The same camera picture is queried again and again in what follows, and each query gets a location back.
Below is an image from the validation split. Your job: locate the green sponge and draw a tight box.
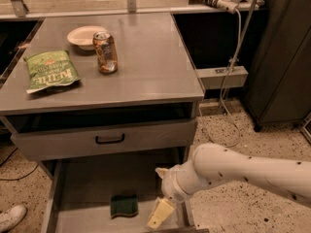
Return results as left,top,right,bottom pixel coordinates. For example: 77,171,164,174
110,195,138,218

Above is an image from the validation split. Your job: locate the black drawer handle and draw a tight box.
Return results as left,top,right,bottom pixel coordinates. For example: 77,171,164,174
95,134,125,145

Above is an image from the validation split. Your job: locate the orange soda can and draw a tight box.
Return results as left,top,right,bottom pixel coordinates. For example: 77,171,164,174
92,31,118,74

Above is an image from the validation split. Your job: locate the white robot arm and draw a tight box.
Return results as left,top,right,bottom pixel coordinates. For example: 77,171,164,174
147,143,311,230

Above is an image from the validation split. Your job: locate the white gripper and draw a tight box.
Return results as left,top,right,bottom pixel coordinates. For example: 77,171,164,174
147,162,198,230

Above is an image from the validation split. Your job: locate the green chip bag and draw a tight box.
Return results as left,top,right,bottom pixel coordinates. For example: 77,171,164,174
24,50,80,94

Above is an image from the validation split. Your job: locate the black floor cable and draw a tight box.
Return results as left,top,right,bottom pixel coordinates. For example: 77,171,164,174
0,147,40,182

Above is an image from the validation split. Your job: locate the grey open middle drawer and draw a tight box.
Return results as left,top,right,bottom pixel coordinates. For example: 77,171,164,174
40,148,209,233

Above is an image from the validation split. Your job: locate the grey drawer cabinet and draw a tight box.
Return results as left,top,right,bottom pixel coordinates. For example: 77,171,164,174
0,13,206,233

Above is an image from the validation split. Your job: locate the white cable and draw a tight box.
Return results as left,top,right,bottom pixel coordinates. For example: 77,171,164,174
197,8,243,149

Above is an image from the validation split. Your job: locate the metal rail shelf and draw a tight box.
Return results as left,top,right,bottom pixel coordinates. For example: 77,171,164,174
0,0,266,21

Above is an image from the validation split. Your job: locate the white shoe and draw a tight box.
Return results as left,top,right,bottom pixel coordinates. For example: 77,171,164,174
0,205,27,233

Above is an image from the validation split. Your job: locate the grey top drawer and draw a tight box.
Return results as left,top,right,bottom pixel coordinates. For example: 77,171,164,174
12,119,197,161

